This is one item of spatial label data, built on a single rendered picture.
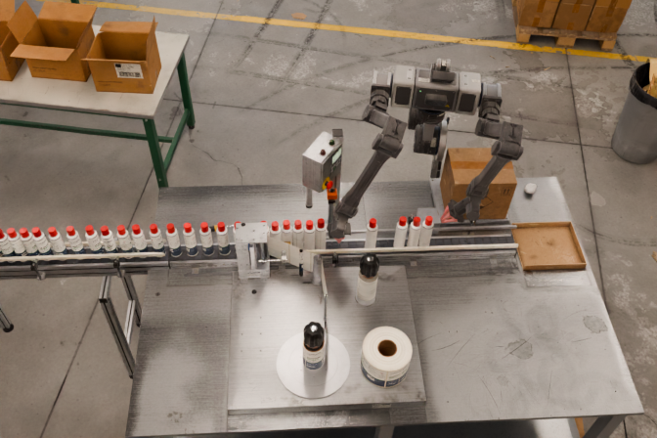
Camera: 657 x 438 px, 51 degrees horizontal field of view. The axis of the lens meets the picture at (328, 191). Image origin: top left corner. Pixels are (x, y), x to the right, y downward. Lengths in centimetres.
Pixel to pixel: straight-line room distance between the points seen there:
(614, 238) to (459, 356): 203
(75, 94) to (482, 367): 279
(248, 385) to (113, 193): 228
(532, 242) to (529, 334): 52
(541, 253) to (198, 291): 164
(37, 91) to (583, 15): 419
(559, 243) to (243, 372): 166
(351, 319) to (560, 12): 376
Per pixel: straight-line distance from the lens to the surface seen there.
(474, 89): 318
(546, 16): 612
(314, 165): 286
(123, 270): 338
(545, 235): 360
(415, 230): 320
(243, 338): 304
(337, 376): 293
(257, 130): 512
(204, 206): 355
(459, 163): 340
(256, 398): 291
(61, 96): 443
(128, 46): 446
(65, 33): 466
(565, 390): 316
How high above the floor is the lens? 352
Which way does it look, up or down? 49 degrees down
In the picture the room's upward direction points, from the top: 2 degrees clockwise
